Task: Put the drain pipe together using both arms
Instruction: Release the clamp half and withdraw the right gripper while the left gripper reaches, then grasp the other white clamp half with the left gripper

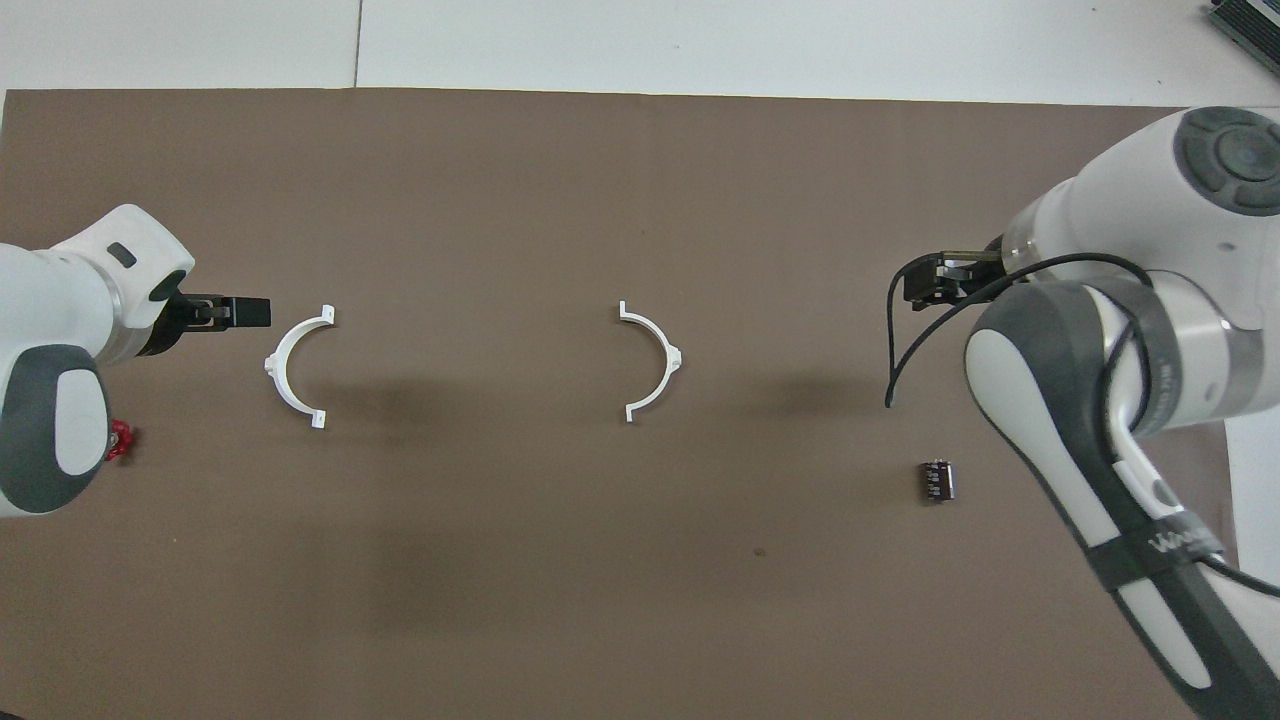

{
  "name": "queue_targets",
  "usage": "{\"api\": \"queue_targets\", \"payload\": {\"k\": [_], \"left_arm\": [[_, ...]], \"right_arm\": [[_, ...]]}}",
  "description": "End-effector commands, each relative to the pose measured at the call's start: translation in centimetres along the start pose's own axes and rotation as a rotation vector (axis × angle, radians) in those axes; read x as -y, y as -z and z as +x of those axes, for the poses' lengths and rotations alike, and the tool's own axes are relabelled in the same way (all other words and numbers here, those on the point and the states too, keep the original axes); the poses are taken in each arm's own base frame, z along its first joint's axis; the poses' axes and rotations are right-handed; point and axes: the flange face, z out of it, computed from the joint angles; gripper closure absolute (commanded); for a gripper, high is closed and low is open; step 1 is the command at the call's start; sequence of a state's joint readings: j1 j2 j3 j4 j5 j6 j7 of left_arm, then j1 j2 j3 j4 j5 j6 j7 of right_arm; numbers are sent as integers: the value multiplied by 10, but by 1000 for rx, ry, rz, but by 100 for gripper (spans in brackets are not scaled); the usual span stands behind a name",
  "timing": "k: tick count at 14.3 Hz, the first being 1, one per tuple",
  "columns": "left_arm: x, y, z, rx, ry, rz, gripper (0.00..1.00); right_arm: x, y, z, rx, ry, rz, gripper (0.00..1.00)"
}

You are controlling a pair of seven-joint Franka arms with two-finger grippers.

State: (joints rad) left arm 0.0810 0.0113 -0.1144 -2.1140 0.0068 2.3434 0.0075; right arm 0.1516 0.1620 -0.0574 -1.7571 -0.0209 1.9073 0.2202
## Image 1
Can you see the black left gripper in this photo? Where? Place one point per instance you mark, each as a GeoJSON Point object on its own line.
{"type": "Point", "coordinates": [205, 313]}

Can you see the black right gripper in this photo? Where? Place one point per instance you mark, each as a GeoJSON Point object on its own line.
{"type": "Point", "coordinates": [975, 272]}

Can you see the white half pipe clamp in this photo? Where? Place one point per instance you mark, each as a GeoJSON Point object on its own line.
{"type": "Point", "coordinates": [270, 364]}
{"type": "Point", "coordinates": [675, 356]}

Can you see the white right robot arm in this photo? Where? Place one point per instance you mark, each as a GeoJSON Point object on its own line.
{"type": "Point", "coordinates": [1160, 340]}

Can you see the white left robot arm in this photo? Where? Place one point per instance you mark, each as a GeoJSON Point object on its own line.
{"type": "Point", "coordinates": [60, 300]}

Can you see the black cylindrical capacitor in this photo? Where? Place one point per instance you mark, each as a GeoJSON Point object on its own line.
{"type": "Point", "coordinates": [937, 480]}

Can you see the brown table mat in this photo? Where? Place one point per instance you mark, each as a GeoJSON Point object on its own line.
{"type": "Point", "coordinates": [620, 560]}

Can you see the grey ribbed device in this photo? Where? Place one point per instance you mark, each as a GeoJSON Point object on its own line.
{"type": "Point", "coordinates": [1250, 25]}

